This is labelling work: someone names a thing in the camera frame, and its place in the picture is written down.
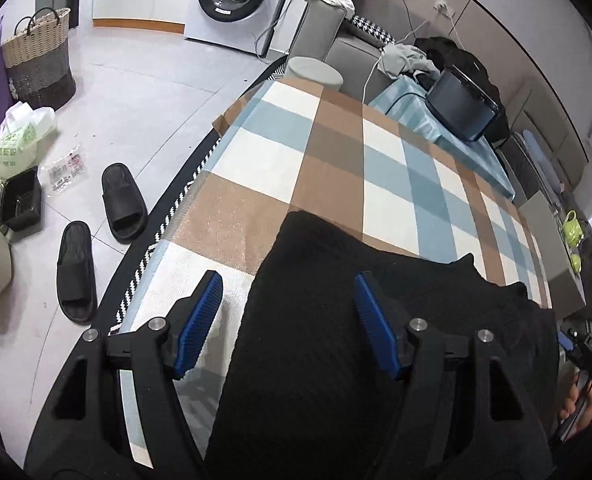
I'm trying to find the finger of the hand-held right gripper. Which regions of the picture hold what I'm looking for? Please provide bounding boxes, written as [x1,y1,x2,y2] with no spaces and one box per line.
[558,321,592,361]

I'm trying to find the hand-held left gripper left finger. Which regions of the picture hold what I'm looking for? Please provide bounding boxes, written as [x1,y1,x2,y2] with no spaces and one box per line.
[26,270,224,480]

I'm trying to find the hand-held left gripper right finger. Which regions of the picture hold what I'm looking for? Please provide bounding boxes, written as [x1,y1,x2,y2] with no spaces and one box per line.
[354,271,552,480]

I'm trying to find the black knit sweater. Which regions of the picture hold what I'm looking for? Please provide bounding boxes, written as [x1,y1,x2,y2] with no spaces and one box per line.
[203,210,562,480]

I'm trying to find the grey clothes pile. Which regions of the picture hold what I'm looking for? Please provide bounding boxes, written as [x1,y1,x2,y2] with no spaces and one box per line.
[378,44,441,81]

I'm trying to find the person's right hand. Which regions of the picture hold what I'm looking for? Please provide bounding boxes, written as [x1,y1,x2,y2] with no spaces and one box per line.
[558,375,592,431]

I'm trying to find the grey box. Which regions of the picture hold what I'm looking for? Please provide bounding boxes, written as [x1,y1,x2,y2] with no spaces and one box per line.
[518,194,587,318]

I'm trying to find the green teapot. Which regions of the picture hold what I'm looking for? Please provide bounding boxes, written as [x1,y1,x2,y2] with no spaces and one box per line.
[562,210,584,241]

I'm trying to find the black slipper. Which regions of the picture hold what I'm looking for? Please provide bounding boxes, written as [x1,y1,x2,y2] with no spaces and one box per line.
[56,221,98,323]
[100,162,149,245]

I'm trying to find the plaid blanket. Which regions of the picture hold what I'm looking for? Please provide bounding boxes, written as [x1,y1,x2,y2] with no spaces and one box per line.
[108,77,552,471]

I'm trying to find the small clear packet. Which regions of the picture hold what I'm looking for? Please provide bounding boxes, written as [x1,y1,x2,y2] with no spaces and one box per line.
[48,144,86,192]

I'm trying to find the small black box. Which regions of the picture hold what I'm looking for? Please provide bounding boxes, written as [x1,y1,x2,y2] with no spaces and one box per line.
[0,166,43,232]

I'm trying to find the light blue tablecloth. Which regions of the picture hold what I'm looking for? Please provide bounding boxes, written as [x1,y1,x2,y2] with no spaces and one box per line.
[368,76,517,201]

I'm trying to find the dark rice cooker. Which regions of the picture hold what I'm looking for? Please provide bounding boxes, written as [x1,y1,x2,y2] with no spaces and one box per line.
[424,65,499,142]

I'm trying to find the white plastic bag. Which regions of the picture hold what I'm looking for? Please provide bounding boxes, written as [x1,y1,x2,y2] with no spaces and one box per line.
[0,101,59,183]

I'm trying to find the round grey stool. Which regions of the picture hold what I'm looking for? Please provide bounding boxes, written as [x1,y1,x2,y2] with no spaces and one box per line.
[285,56,344,92]

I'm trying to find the grey sofa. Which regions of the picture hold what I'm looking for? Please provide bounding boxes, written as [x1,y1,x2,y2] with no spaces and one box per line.
[288,0,397,96]

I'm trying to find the black jacket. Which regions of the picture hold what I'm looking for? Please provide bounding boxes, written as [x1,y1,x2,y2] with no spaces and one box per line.
[413,36,512,143]

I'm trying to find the houndstooth pillow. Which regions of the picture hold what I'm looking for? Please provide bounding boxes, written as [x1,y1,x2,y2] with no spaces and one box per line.
[348,14,397,46]

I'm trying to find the white cloth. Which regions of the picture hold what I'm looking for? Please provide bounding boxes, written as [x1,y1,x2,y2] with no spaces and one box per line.
[303,0,355,13]

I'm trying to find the white washing machine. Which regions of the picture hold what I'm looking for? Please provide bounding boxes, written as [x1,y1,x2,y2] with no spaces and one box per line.
[183,0,304,56]

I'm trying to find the woven basket with handles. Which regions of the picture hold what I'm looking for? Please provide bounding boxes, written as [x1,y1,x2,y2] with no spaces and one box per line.
[0,7,76,111]

